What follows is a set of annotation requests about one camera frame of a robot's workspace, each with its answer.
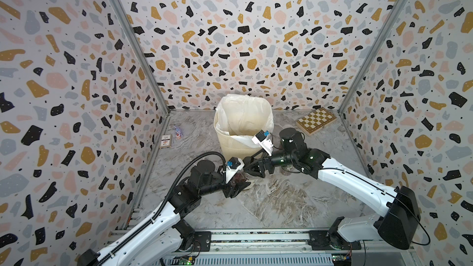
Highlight black jar lid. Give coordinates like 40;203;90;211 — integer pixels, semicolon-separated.
243;156;260;176

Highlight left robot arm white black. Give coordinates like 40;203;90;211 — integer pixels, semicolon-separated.
77;158;250;266

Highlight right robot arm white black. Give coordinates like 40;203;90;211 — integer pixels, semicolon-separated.
243;128;421;250

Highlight cream ribbed trash bin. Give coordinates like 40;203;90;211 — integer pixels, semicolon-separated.
214;95;275;162

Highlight white plastic bin liner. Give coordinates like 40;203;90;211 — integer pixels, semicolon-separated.
214;94;275;148

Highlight wooden chessboard box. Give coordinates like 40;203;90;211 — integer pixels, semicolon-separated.
296;108;337;135

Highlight small card box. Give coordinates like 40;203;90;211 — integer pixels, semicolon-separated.
159;134;172;149

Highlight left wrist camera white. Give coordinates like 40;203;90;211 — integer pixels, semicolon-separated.
225;157;245;183

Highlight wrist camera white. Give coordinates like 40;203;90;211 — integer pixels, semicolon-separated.
225;157;245;183
252;130;273;156

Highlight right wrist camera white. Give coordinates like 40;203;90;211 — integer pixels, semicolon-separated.
252;130;273;156

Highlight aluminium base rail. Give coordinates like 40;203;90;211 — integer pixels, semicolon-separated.
105;228;418;266

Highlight black corrugated cable conduit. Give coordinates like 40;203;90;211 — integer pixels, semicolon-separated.
95;151;227;266

